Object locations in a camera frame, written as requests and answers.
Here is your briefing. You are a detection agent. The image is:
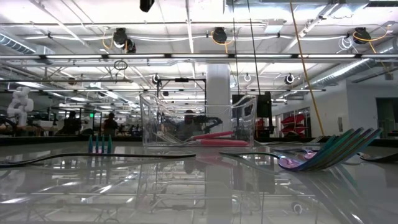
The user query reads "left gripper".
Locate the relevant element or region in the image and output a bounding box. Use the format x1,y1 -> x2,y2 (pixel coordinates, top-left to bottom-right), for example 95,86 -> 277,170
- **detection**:
139,0 -> 155,12

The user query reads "pink handled silver fork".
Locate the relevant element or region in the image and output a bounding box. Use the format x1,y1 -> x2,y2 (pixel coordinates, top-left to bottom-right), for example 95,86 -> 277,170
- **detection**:
191,130 -> 234,141
197,139 -> 251,147

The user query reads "white building column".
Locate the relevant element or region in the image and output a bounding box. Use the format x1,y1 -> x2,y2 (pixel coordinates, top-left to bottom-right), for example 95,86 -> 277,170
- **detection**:
206,63 -> 233,138

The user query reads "clear plastic bin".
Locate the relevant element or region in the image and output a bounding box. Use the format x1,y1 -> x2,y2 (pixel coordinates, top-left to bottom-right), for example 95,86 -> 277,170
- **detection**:
139,92 -> 258,147

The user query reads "person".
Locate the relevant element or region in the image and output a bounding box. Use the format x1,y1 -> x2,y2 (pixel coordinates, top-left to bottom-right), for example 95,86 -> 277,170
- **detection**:
102,112 -> 119,137
60,110 -> 83,136
175,108 -> 224,138

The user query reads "black equipment rack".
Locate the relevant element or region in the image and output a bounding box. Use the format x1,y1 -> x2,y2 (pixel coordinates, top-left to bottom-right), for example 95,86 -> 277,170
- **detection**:
231,93 -> 275,139

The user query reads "white humanoid figure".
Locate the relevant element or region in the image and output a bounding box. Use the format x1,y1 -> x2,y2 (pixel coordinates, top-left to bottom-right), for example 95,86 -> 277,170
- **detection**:
6,86 -> 34,127

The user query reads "red bin rack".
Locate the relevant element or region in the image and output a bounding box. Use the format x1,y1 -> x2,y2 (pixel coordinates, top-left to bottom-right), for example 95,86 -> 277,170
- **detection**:
279,113 -> 307,135

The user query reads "black camera rig frame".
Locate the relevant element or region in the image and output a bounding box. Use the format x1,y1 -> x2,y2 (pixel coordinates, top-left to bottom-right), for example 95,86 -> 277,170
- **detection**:
156,77 -> 208,102

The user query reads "silver ventilation duct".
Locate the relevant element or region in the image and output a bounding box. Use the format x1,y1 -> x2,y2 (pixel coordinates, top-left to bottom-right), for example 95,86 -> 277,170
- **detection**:
306,37 -> 398,90
0,32 -> 55,57

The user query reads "yellow cable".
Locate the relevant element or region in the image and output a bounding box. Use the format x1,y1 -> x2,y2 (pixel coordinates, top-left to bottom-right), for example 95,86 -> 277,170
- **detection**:
289,0 -> 326,137

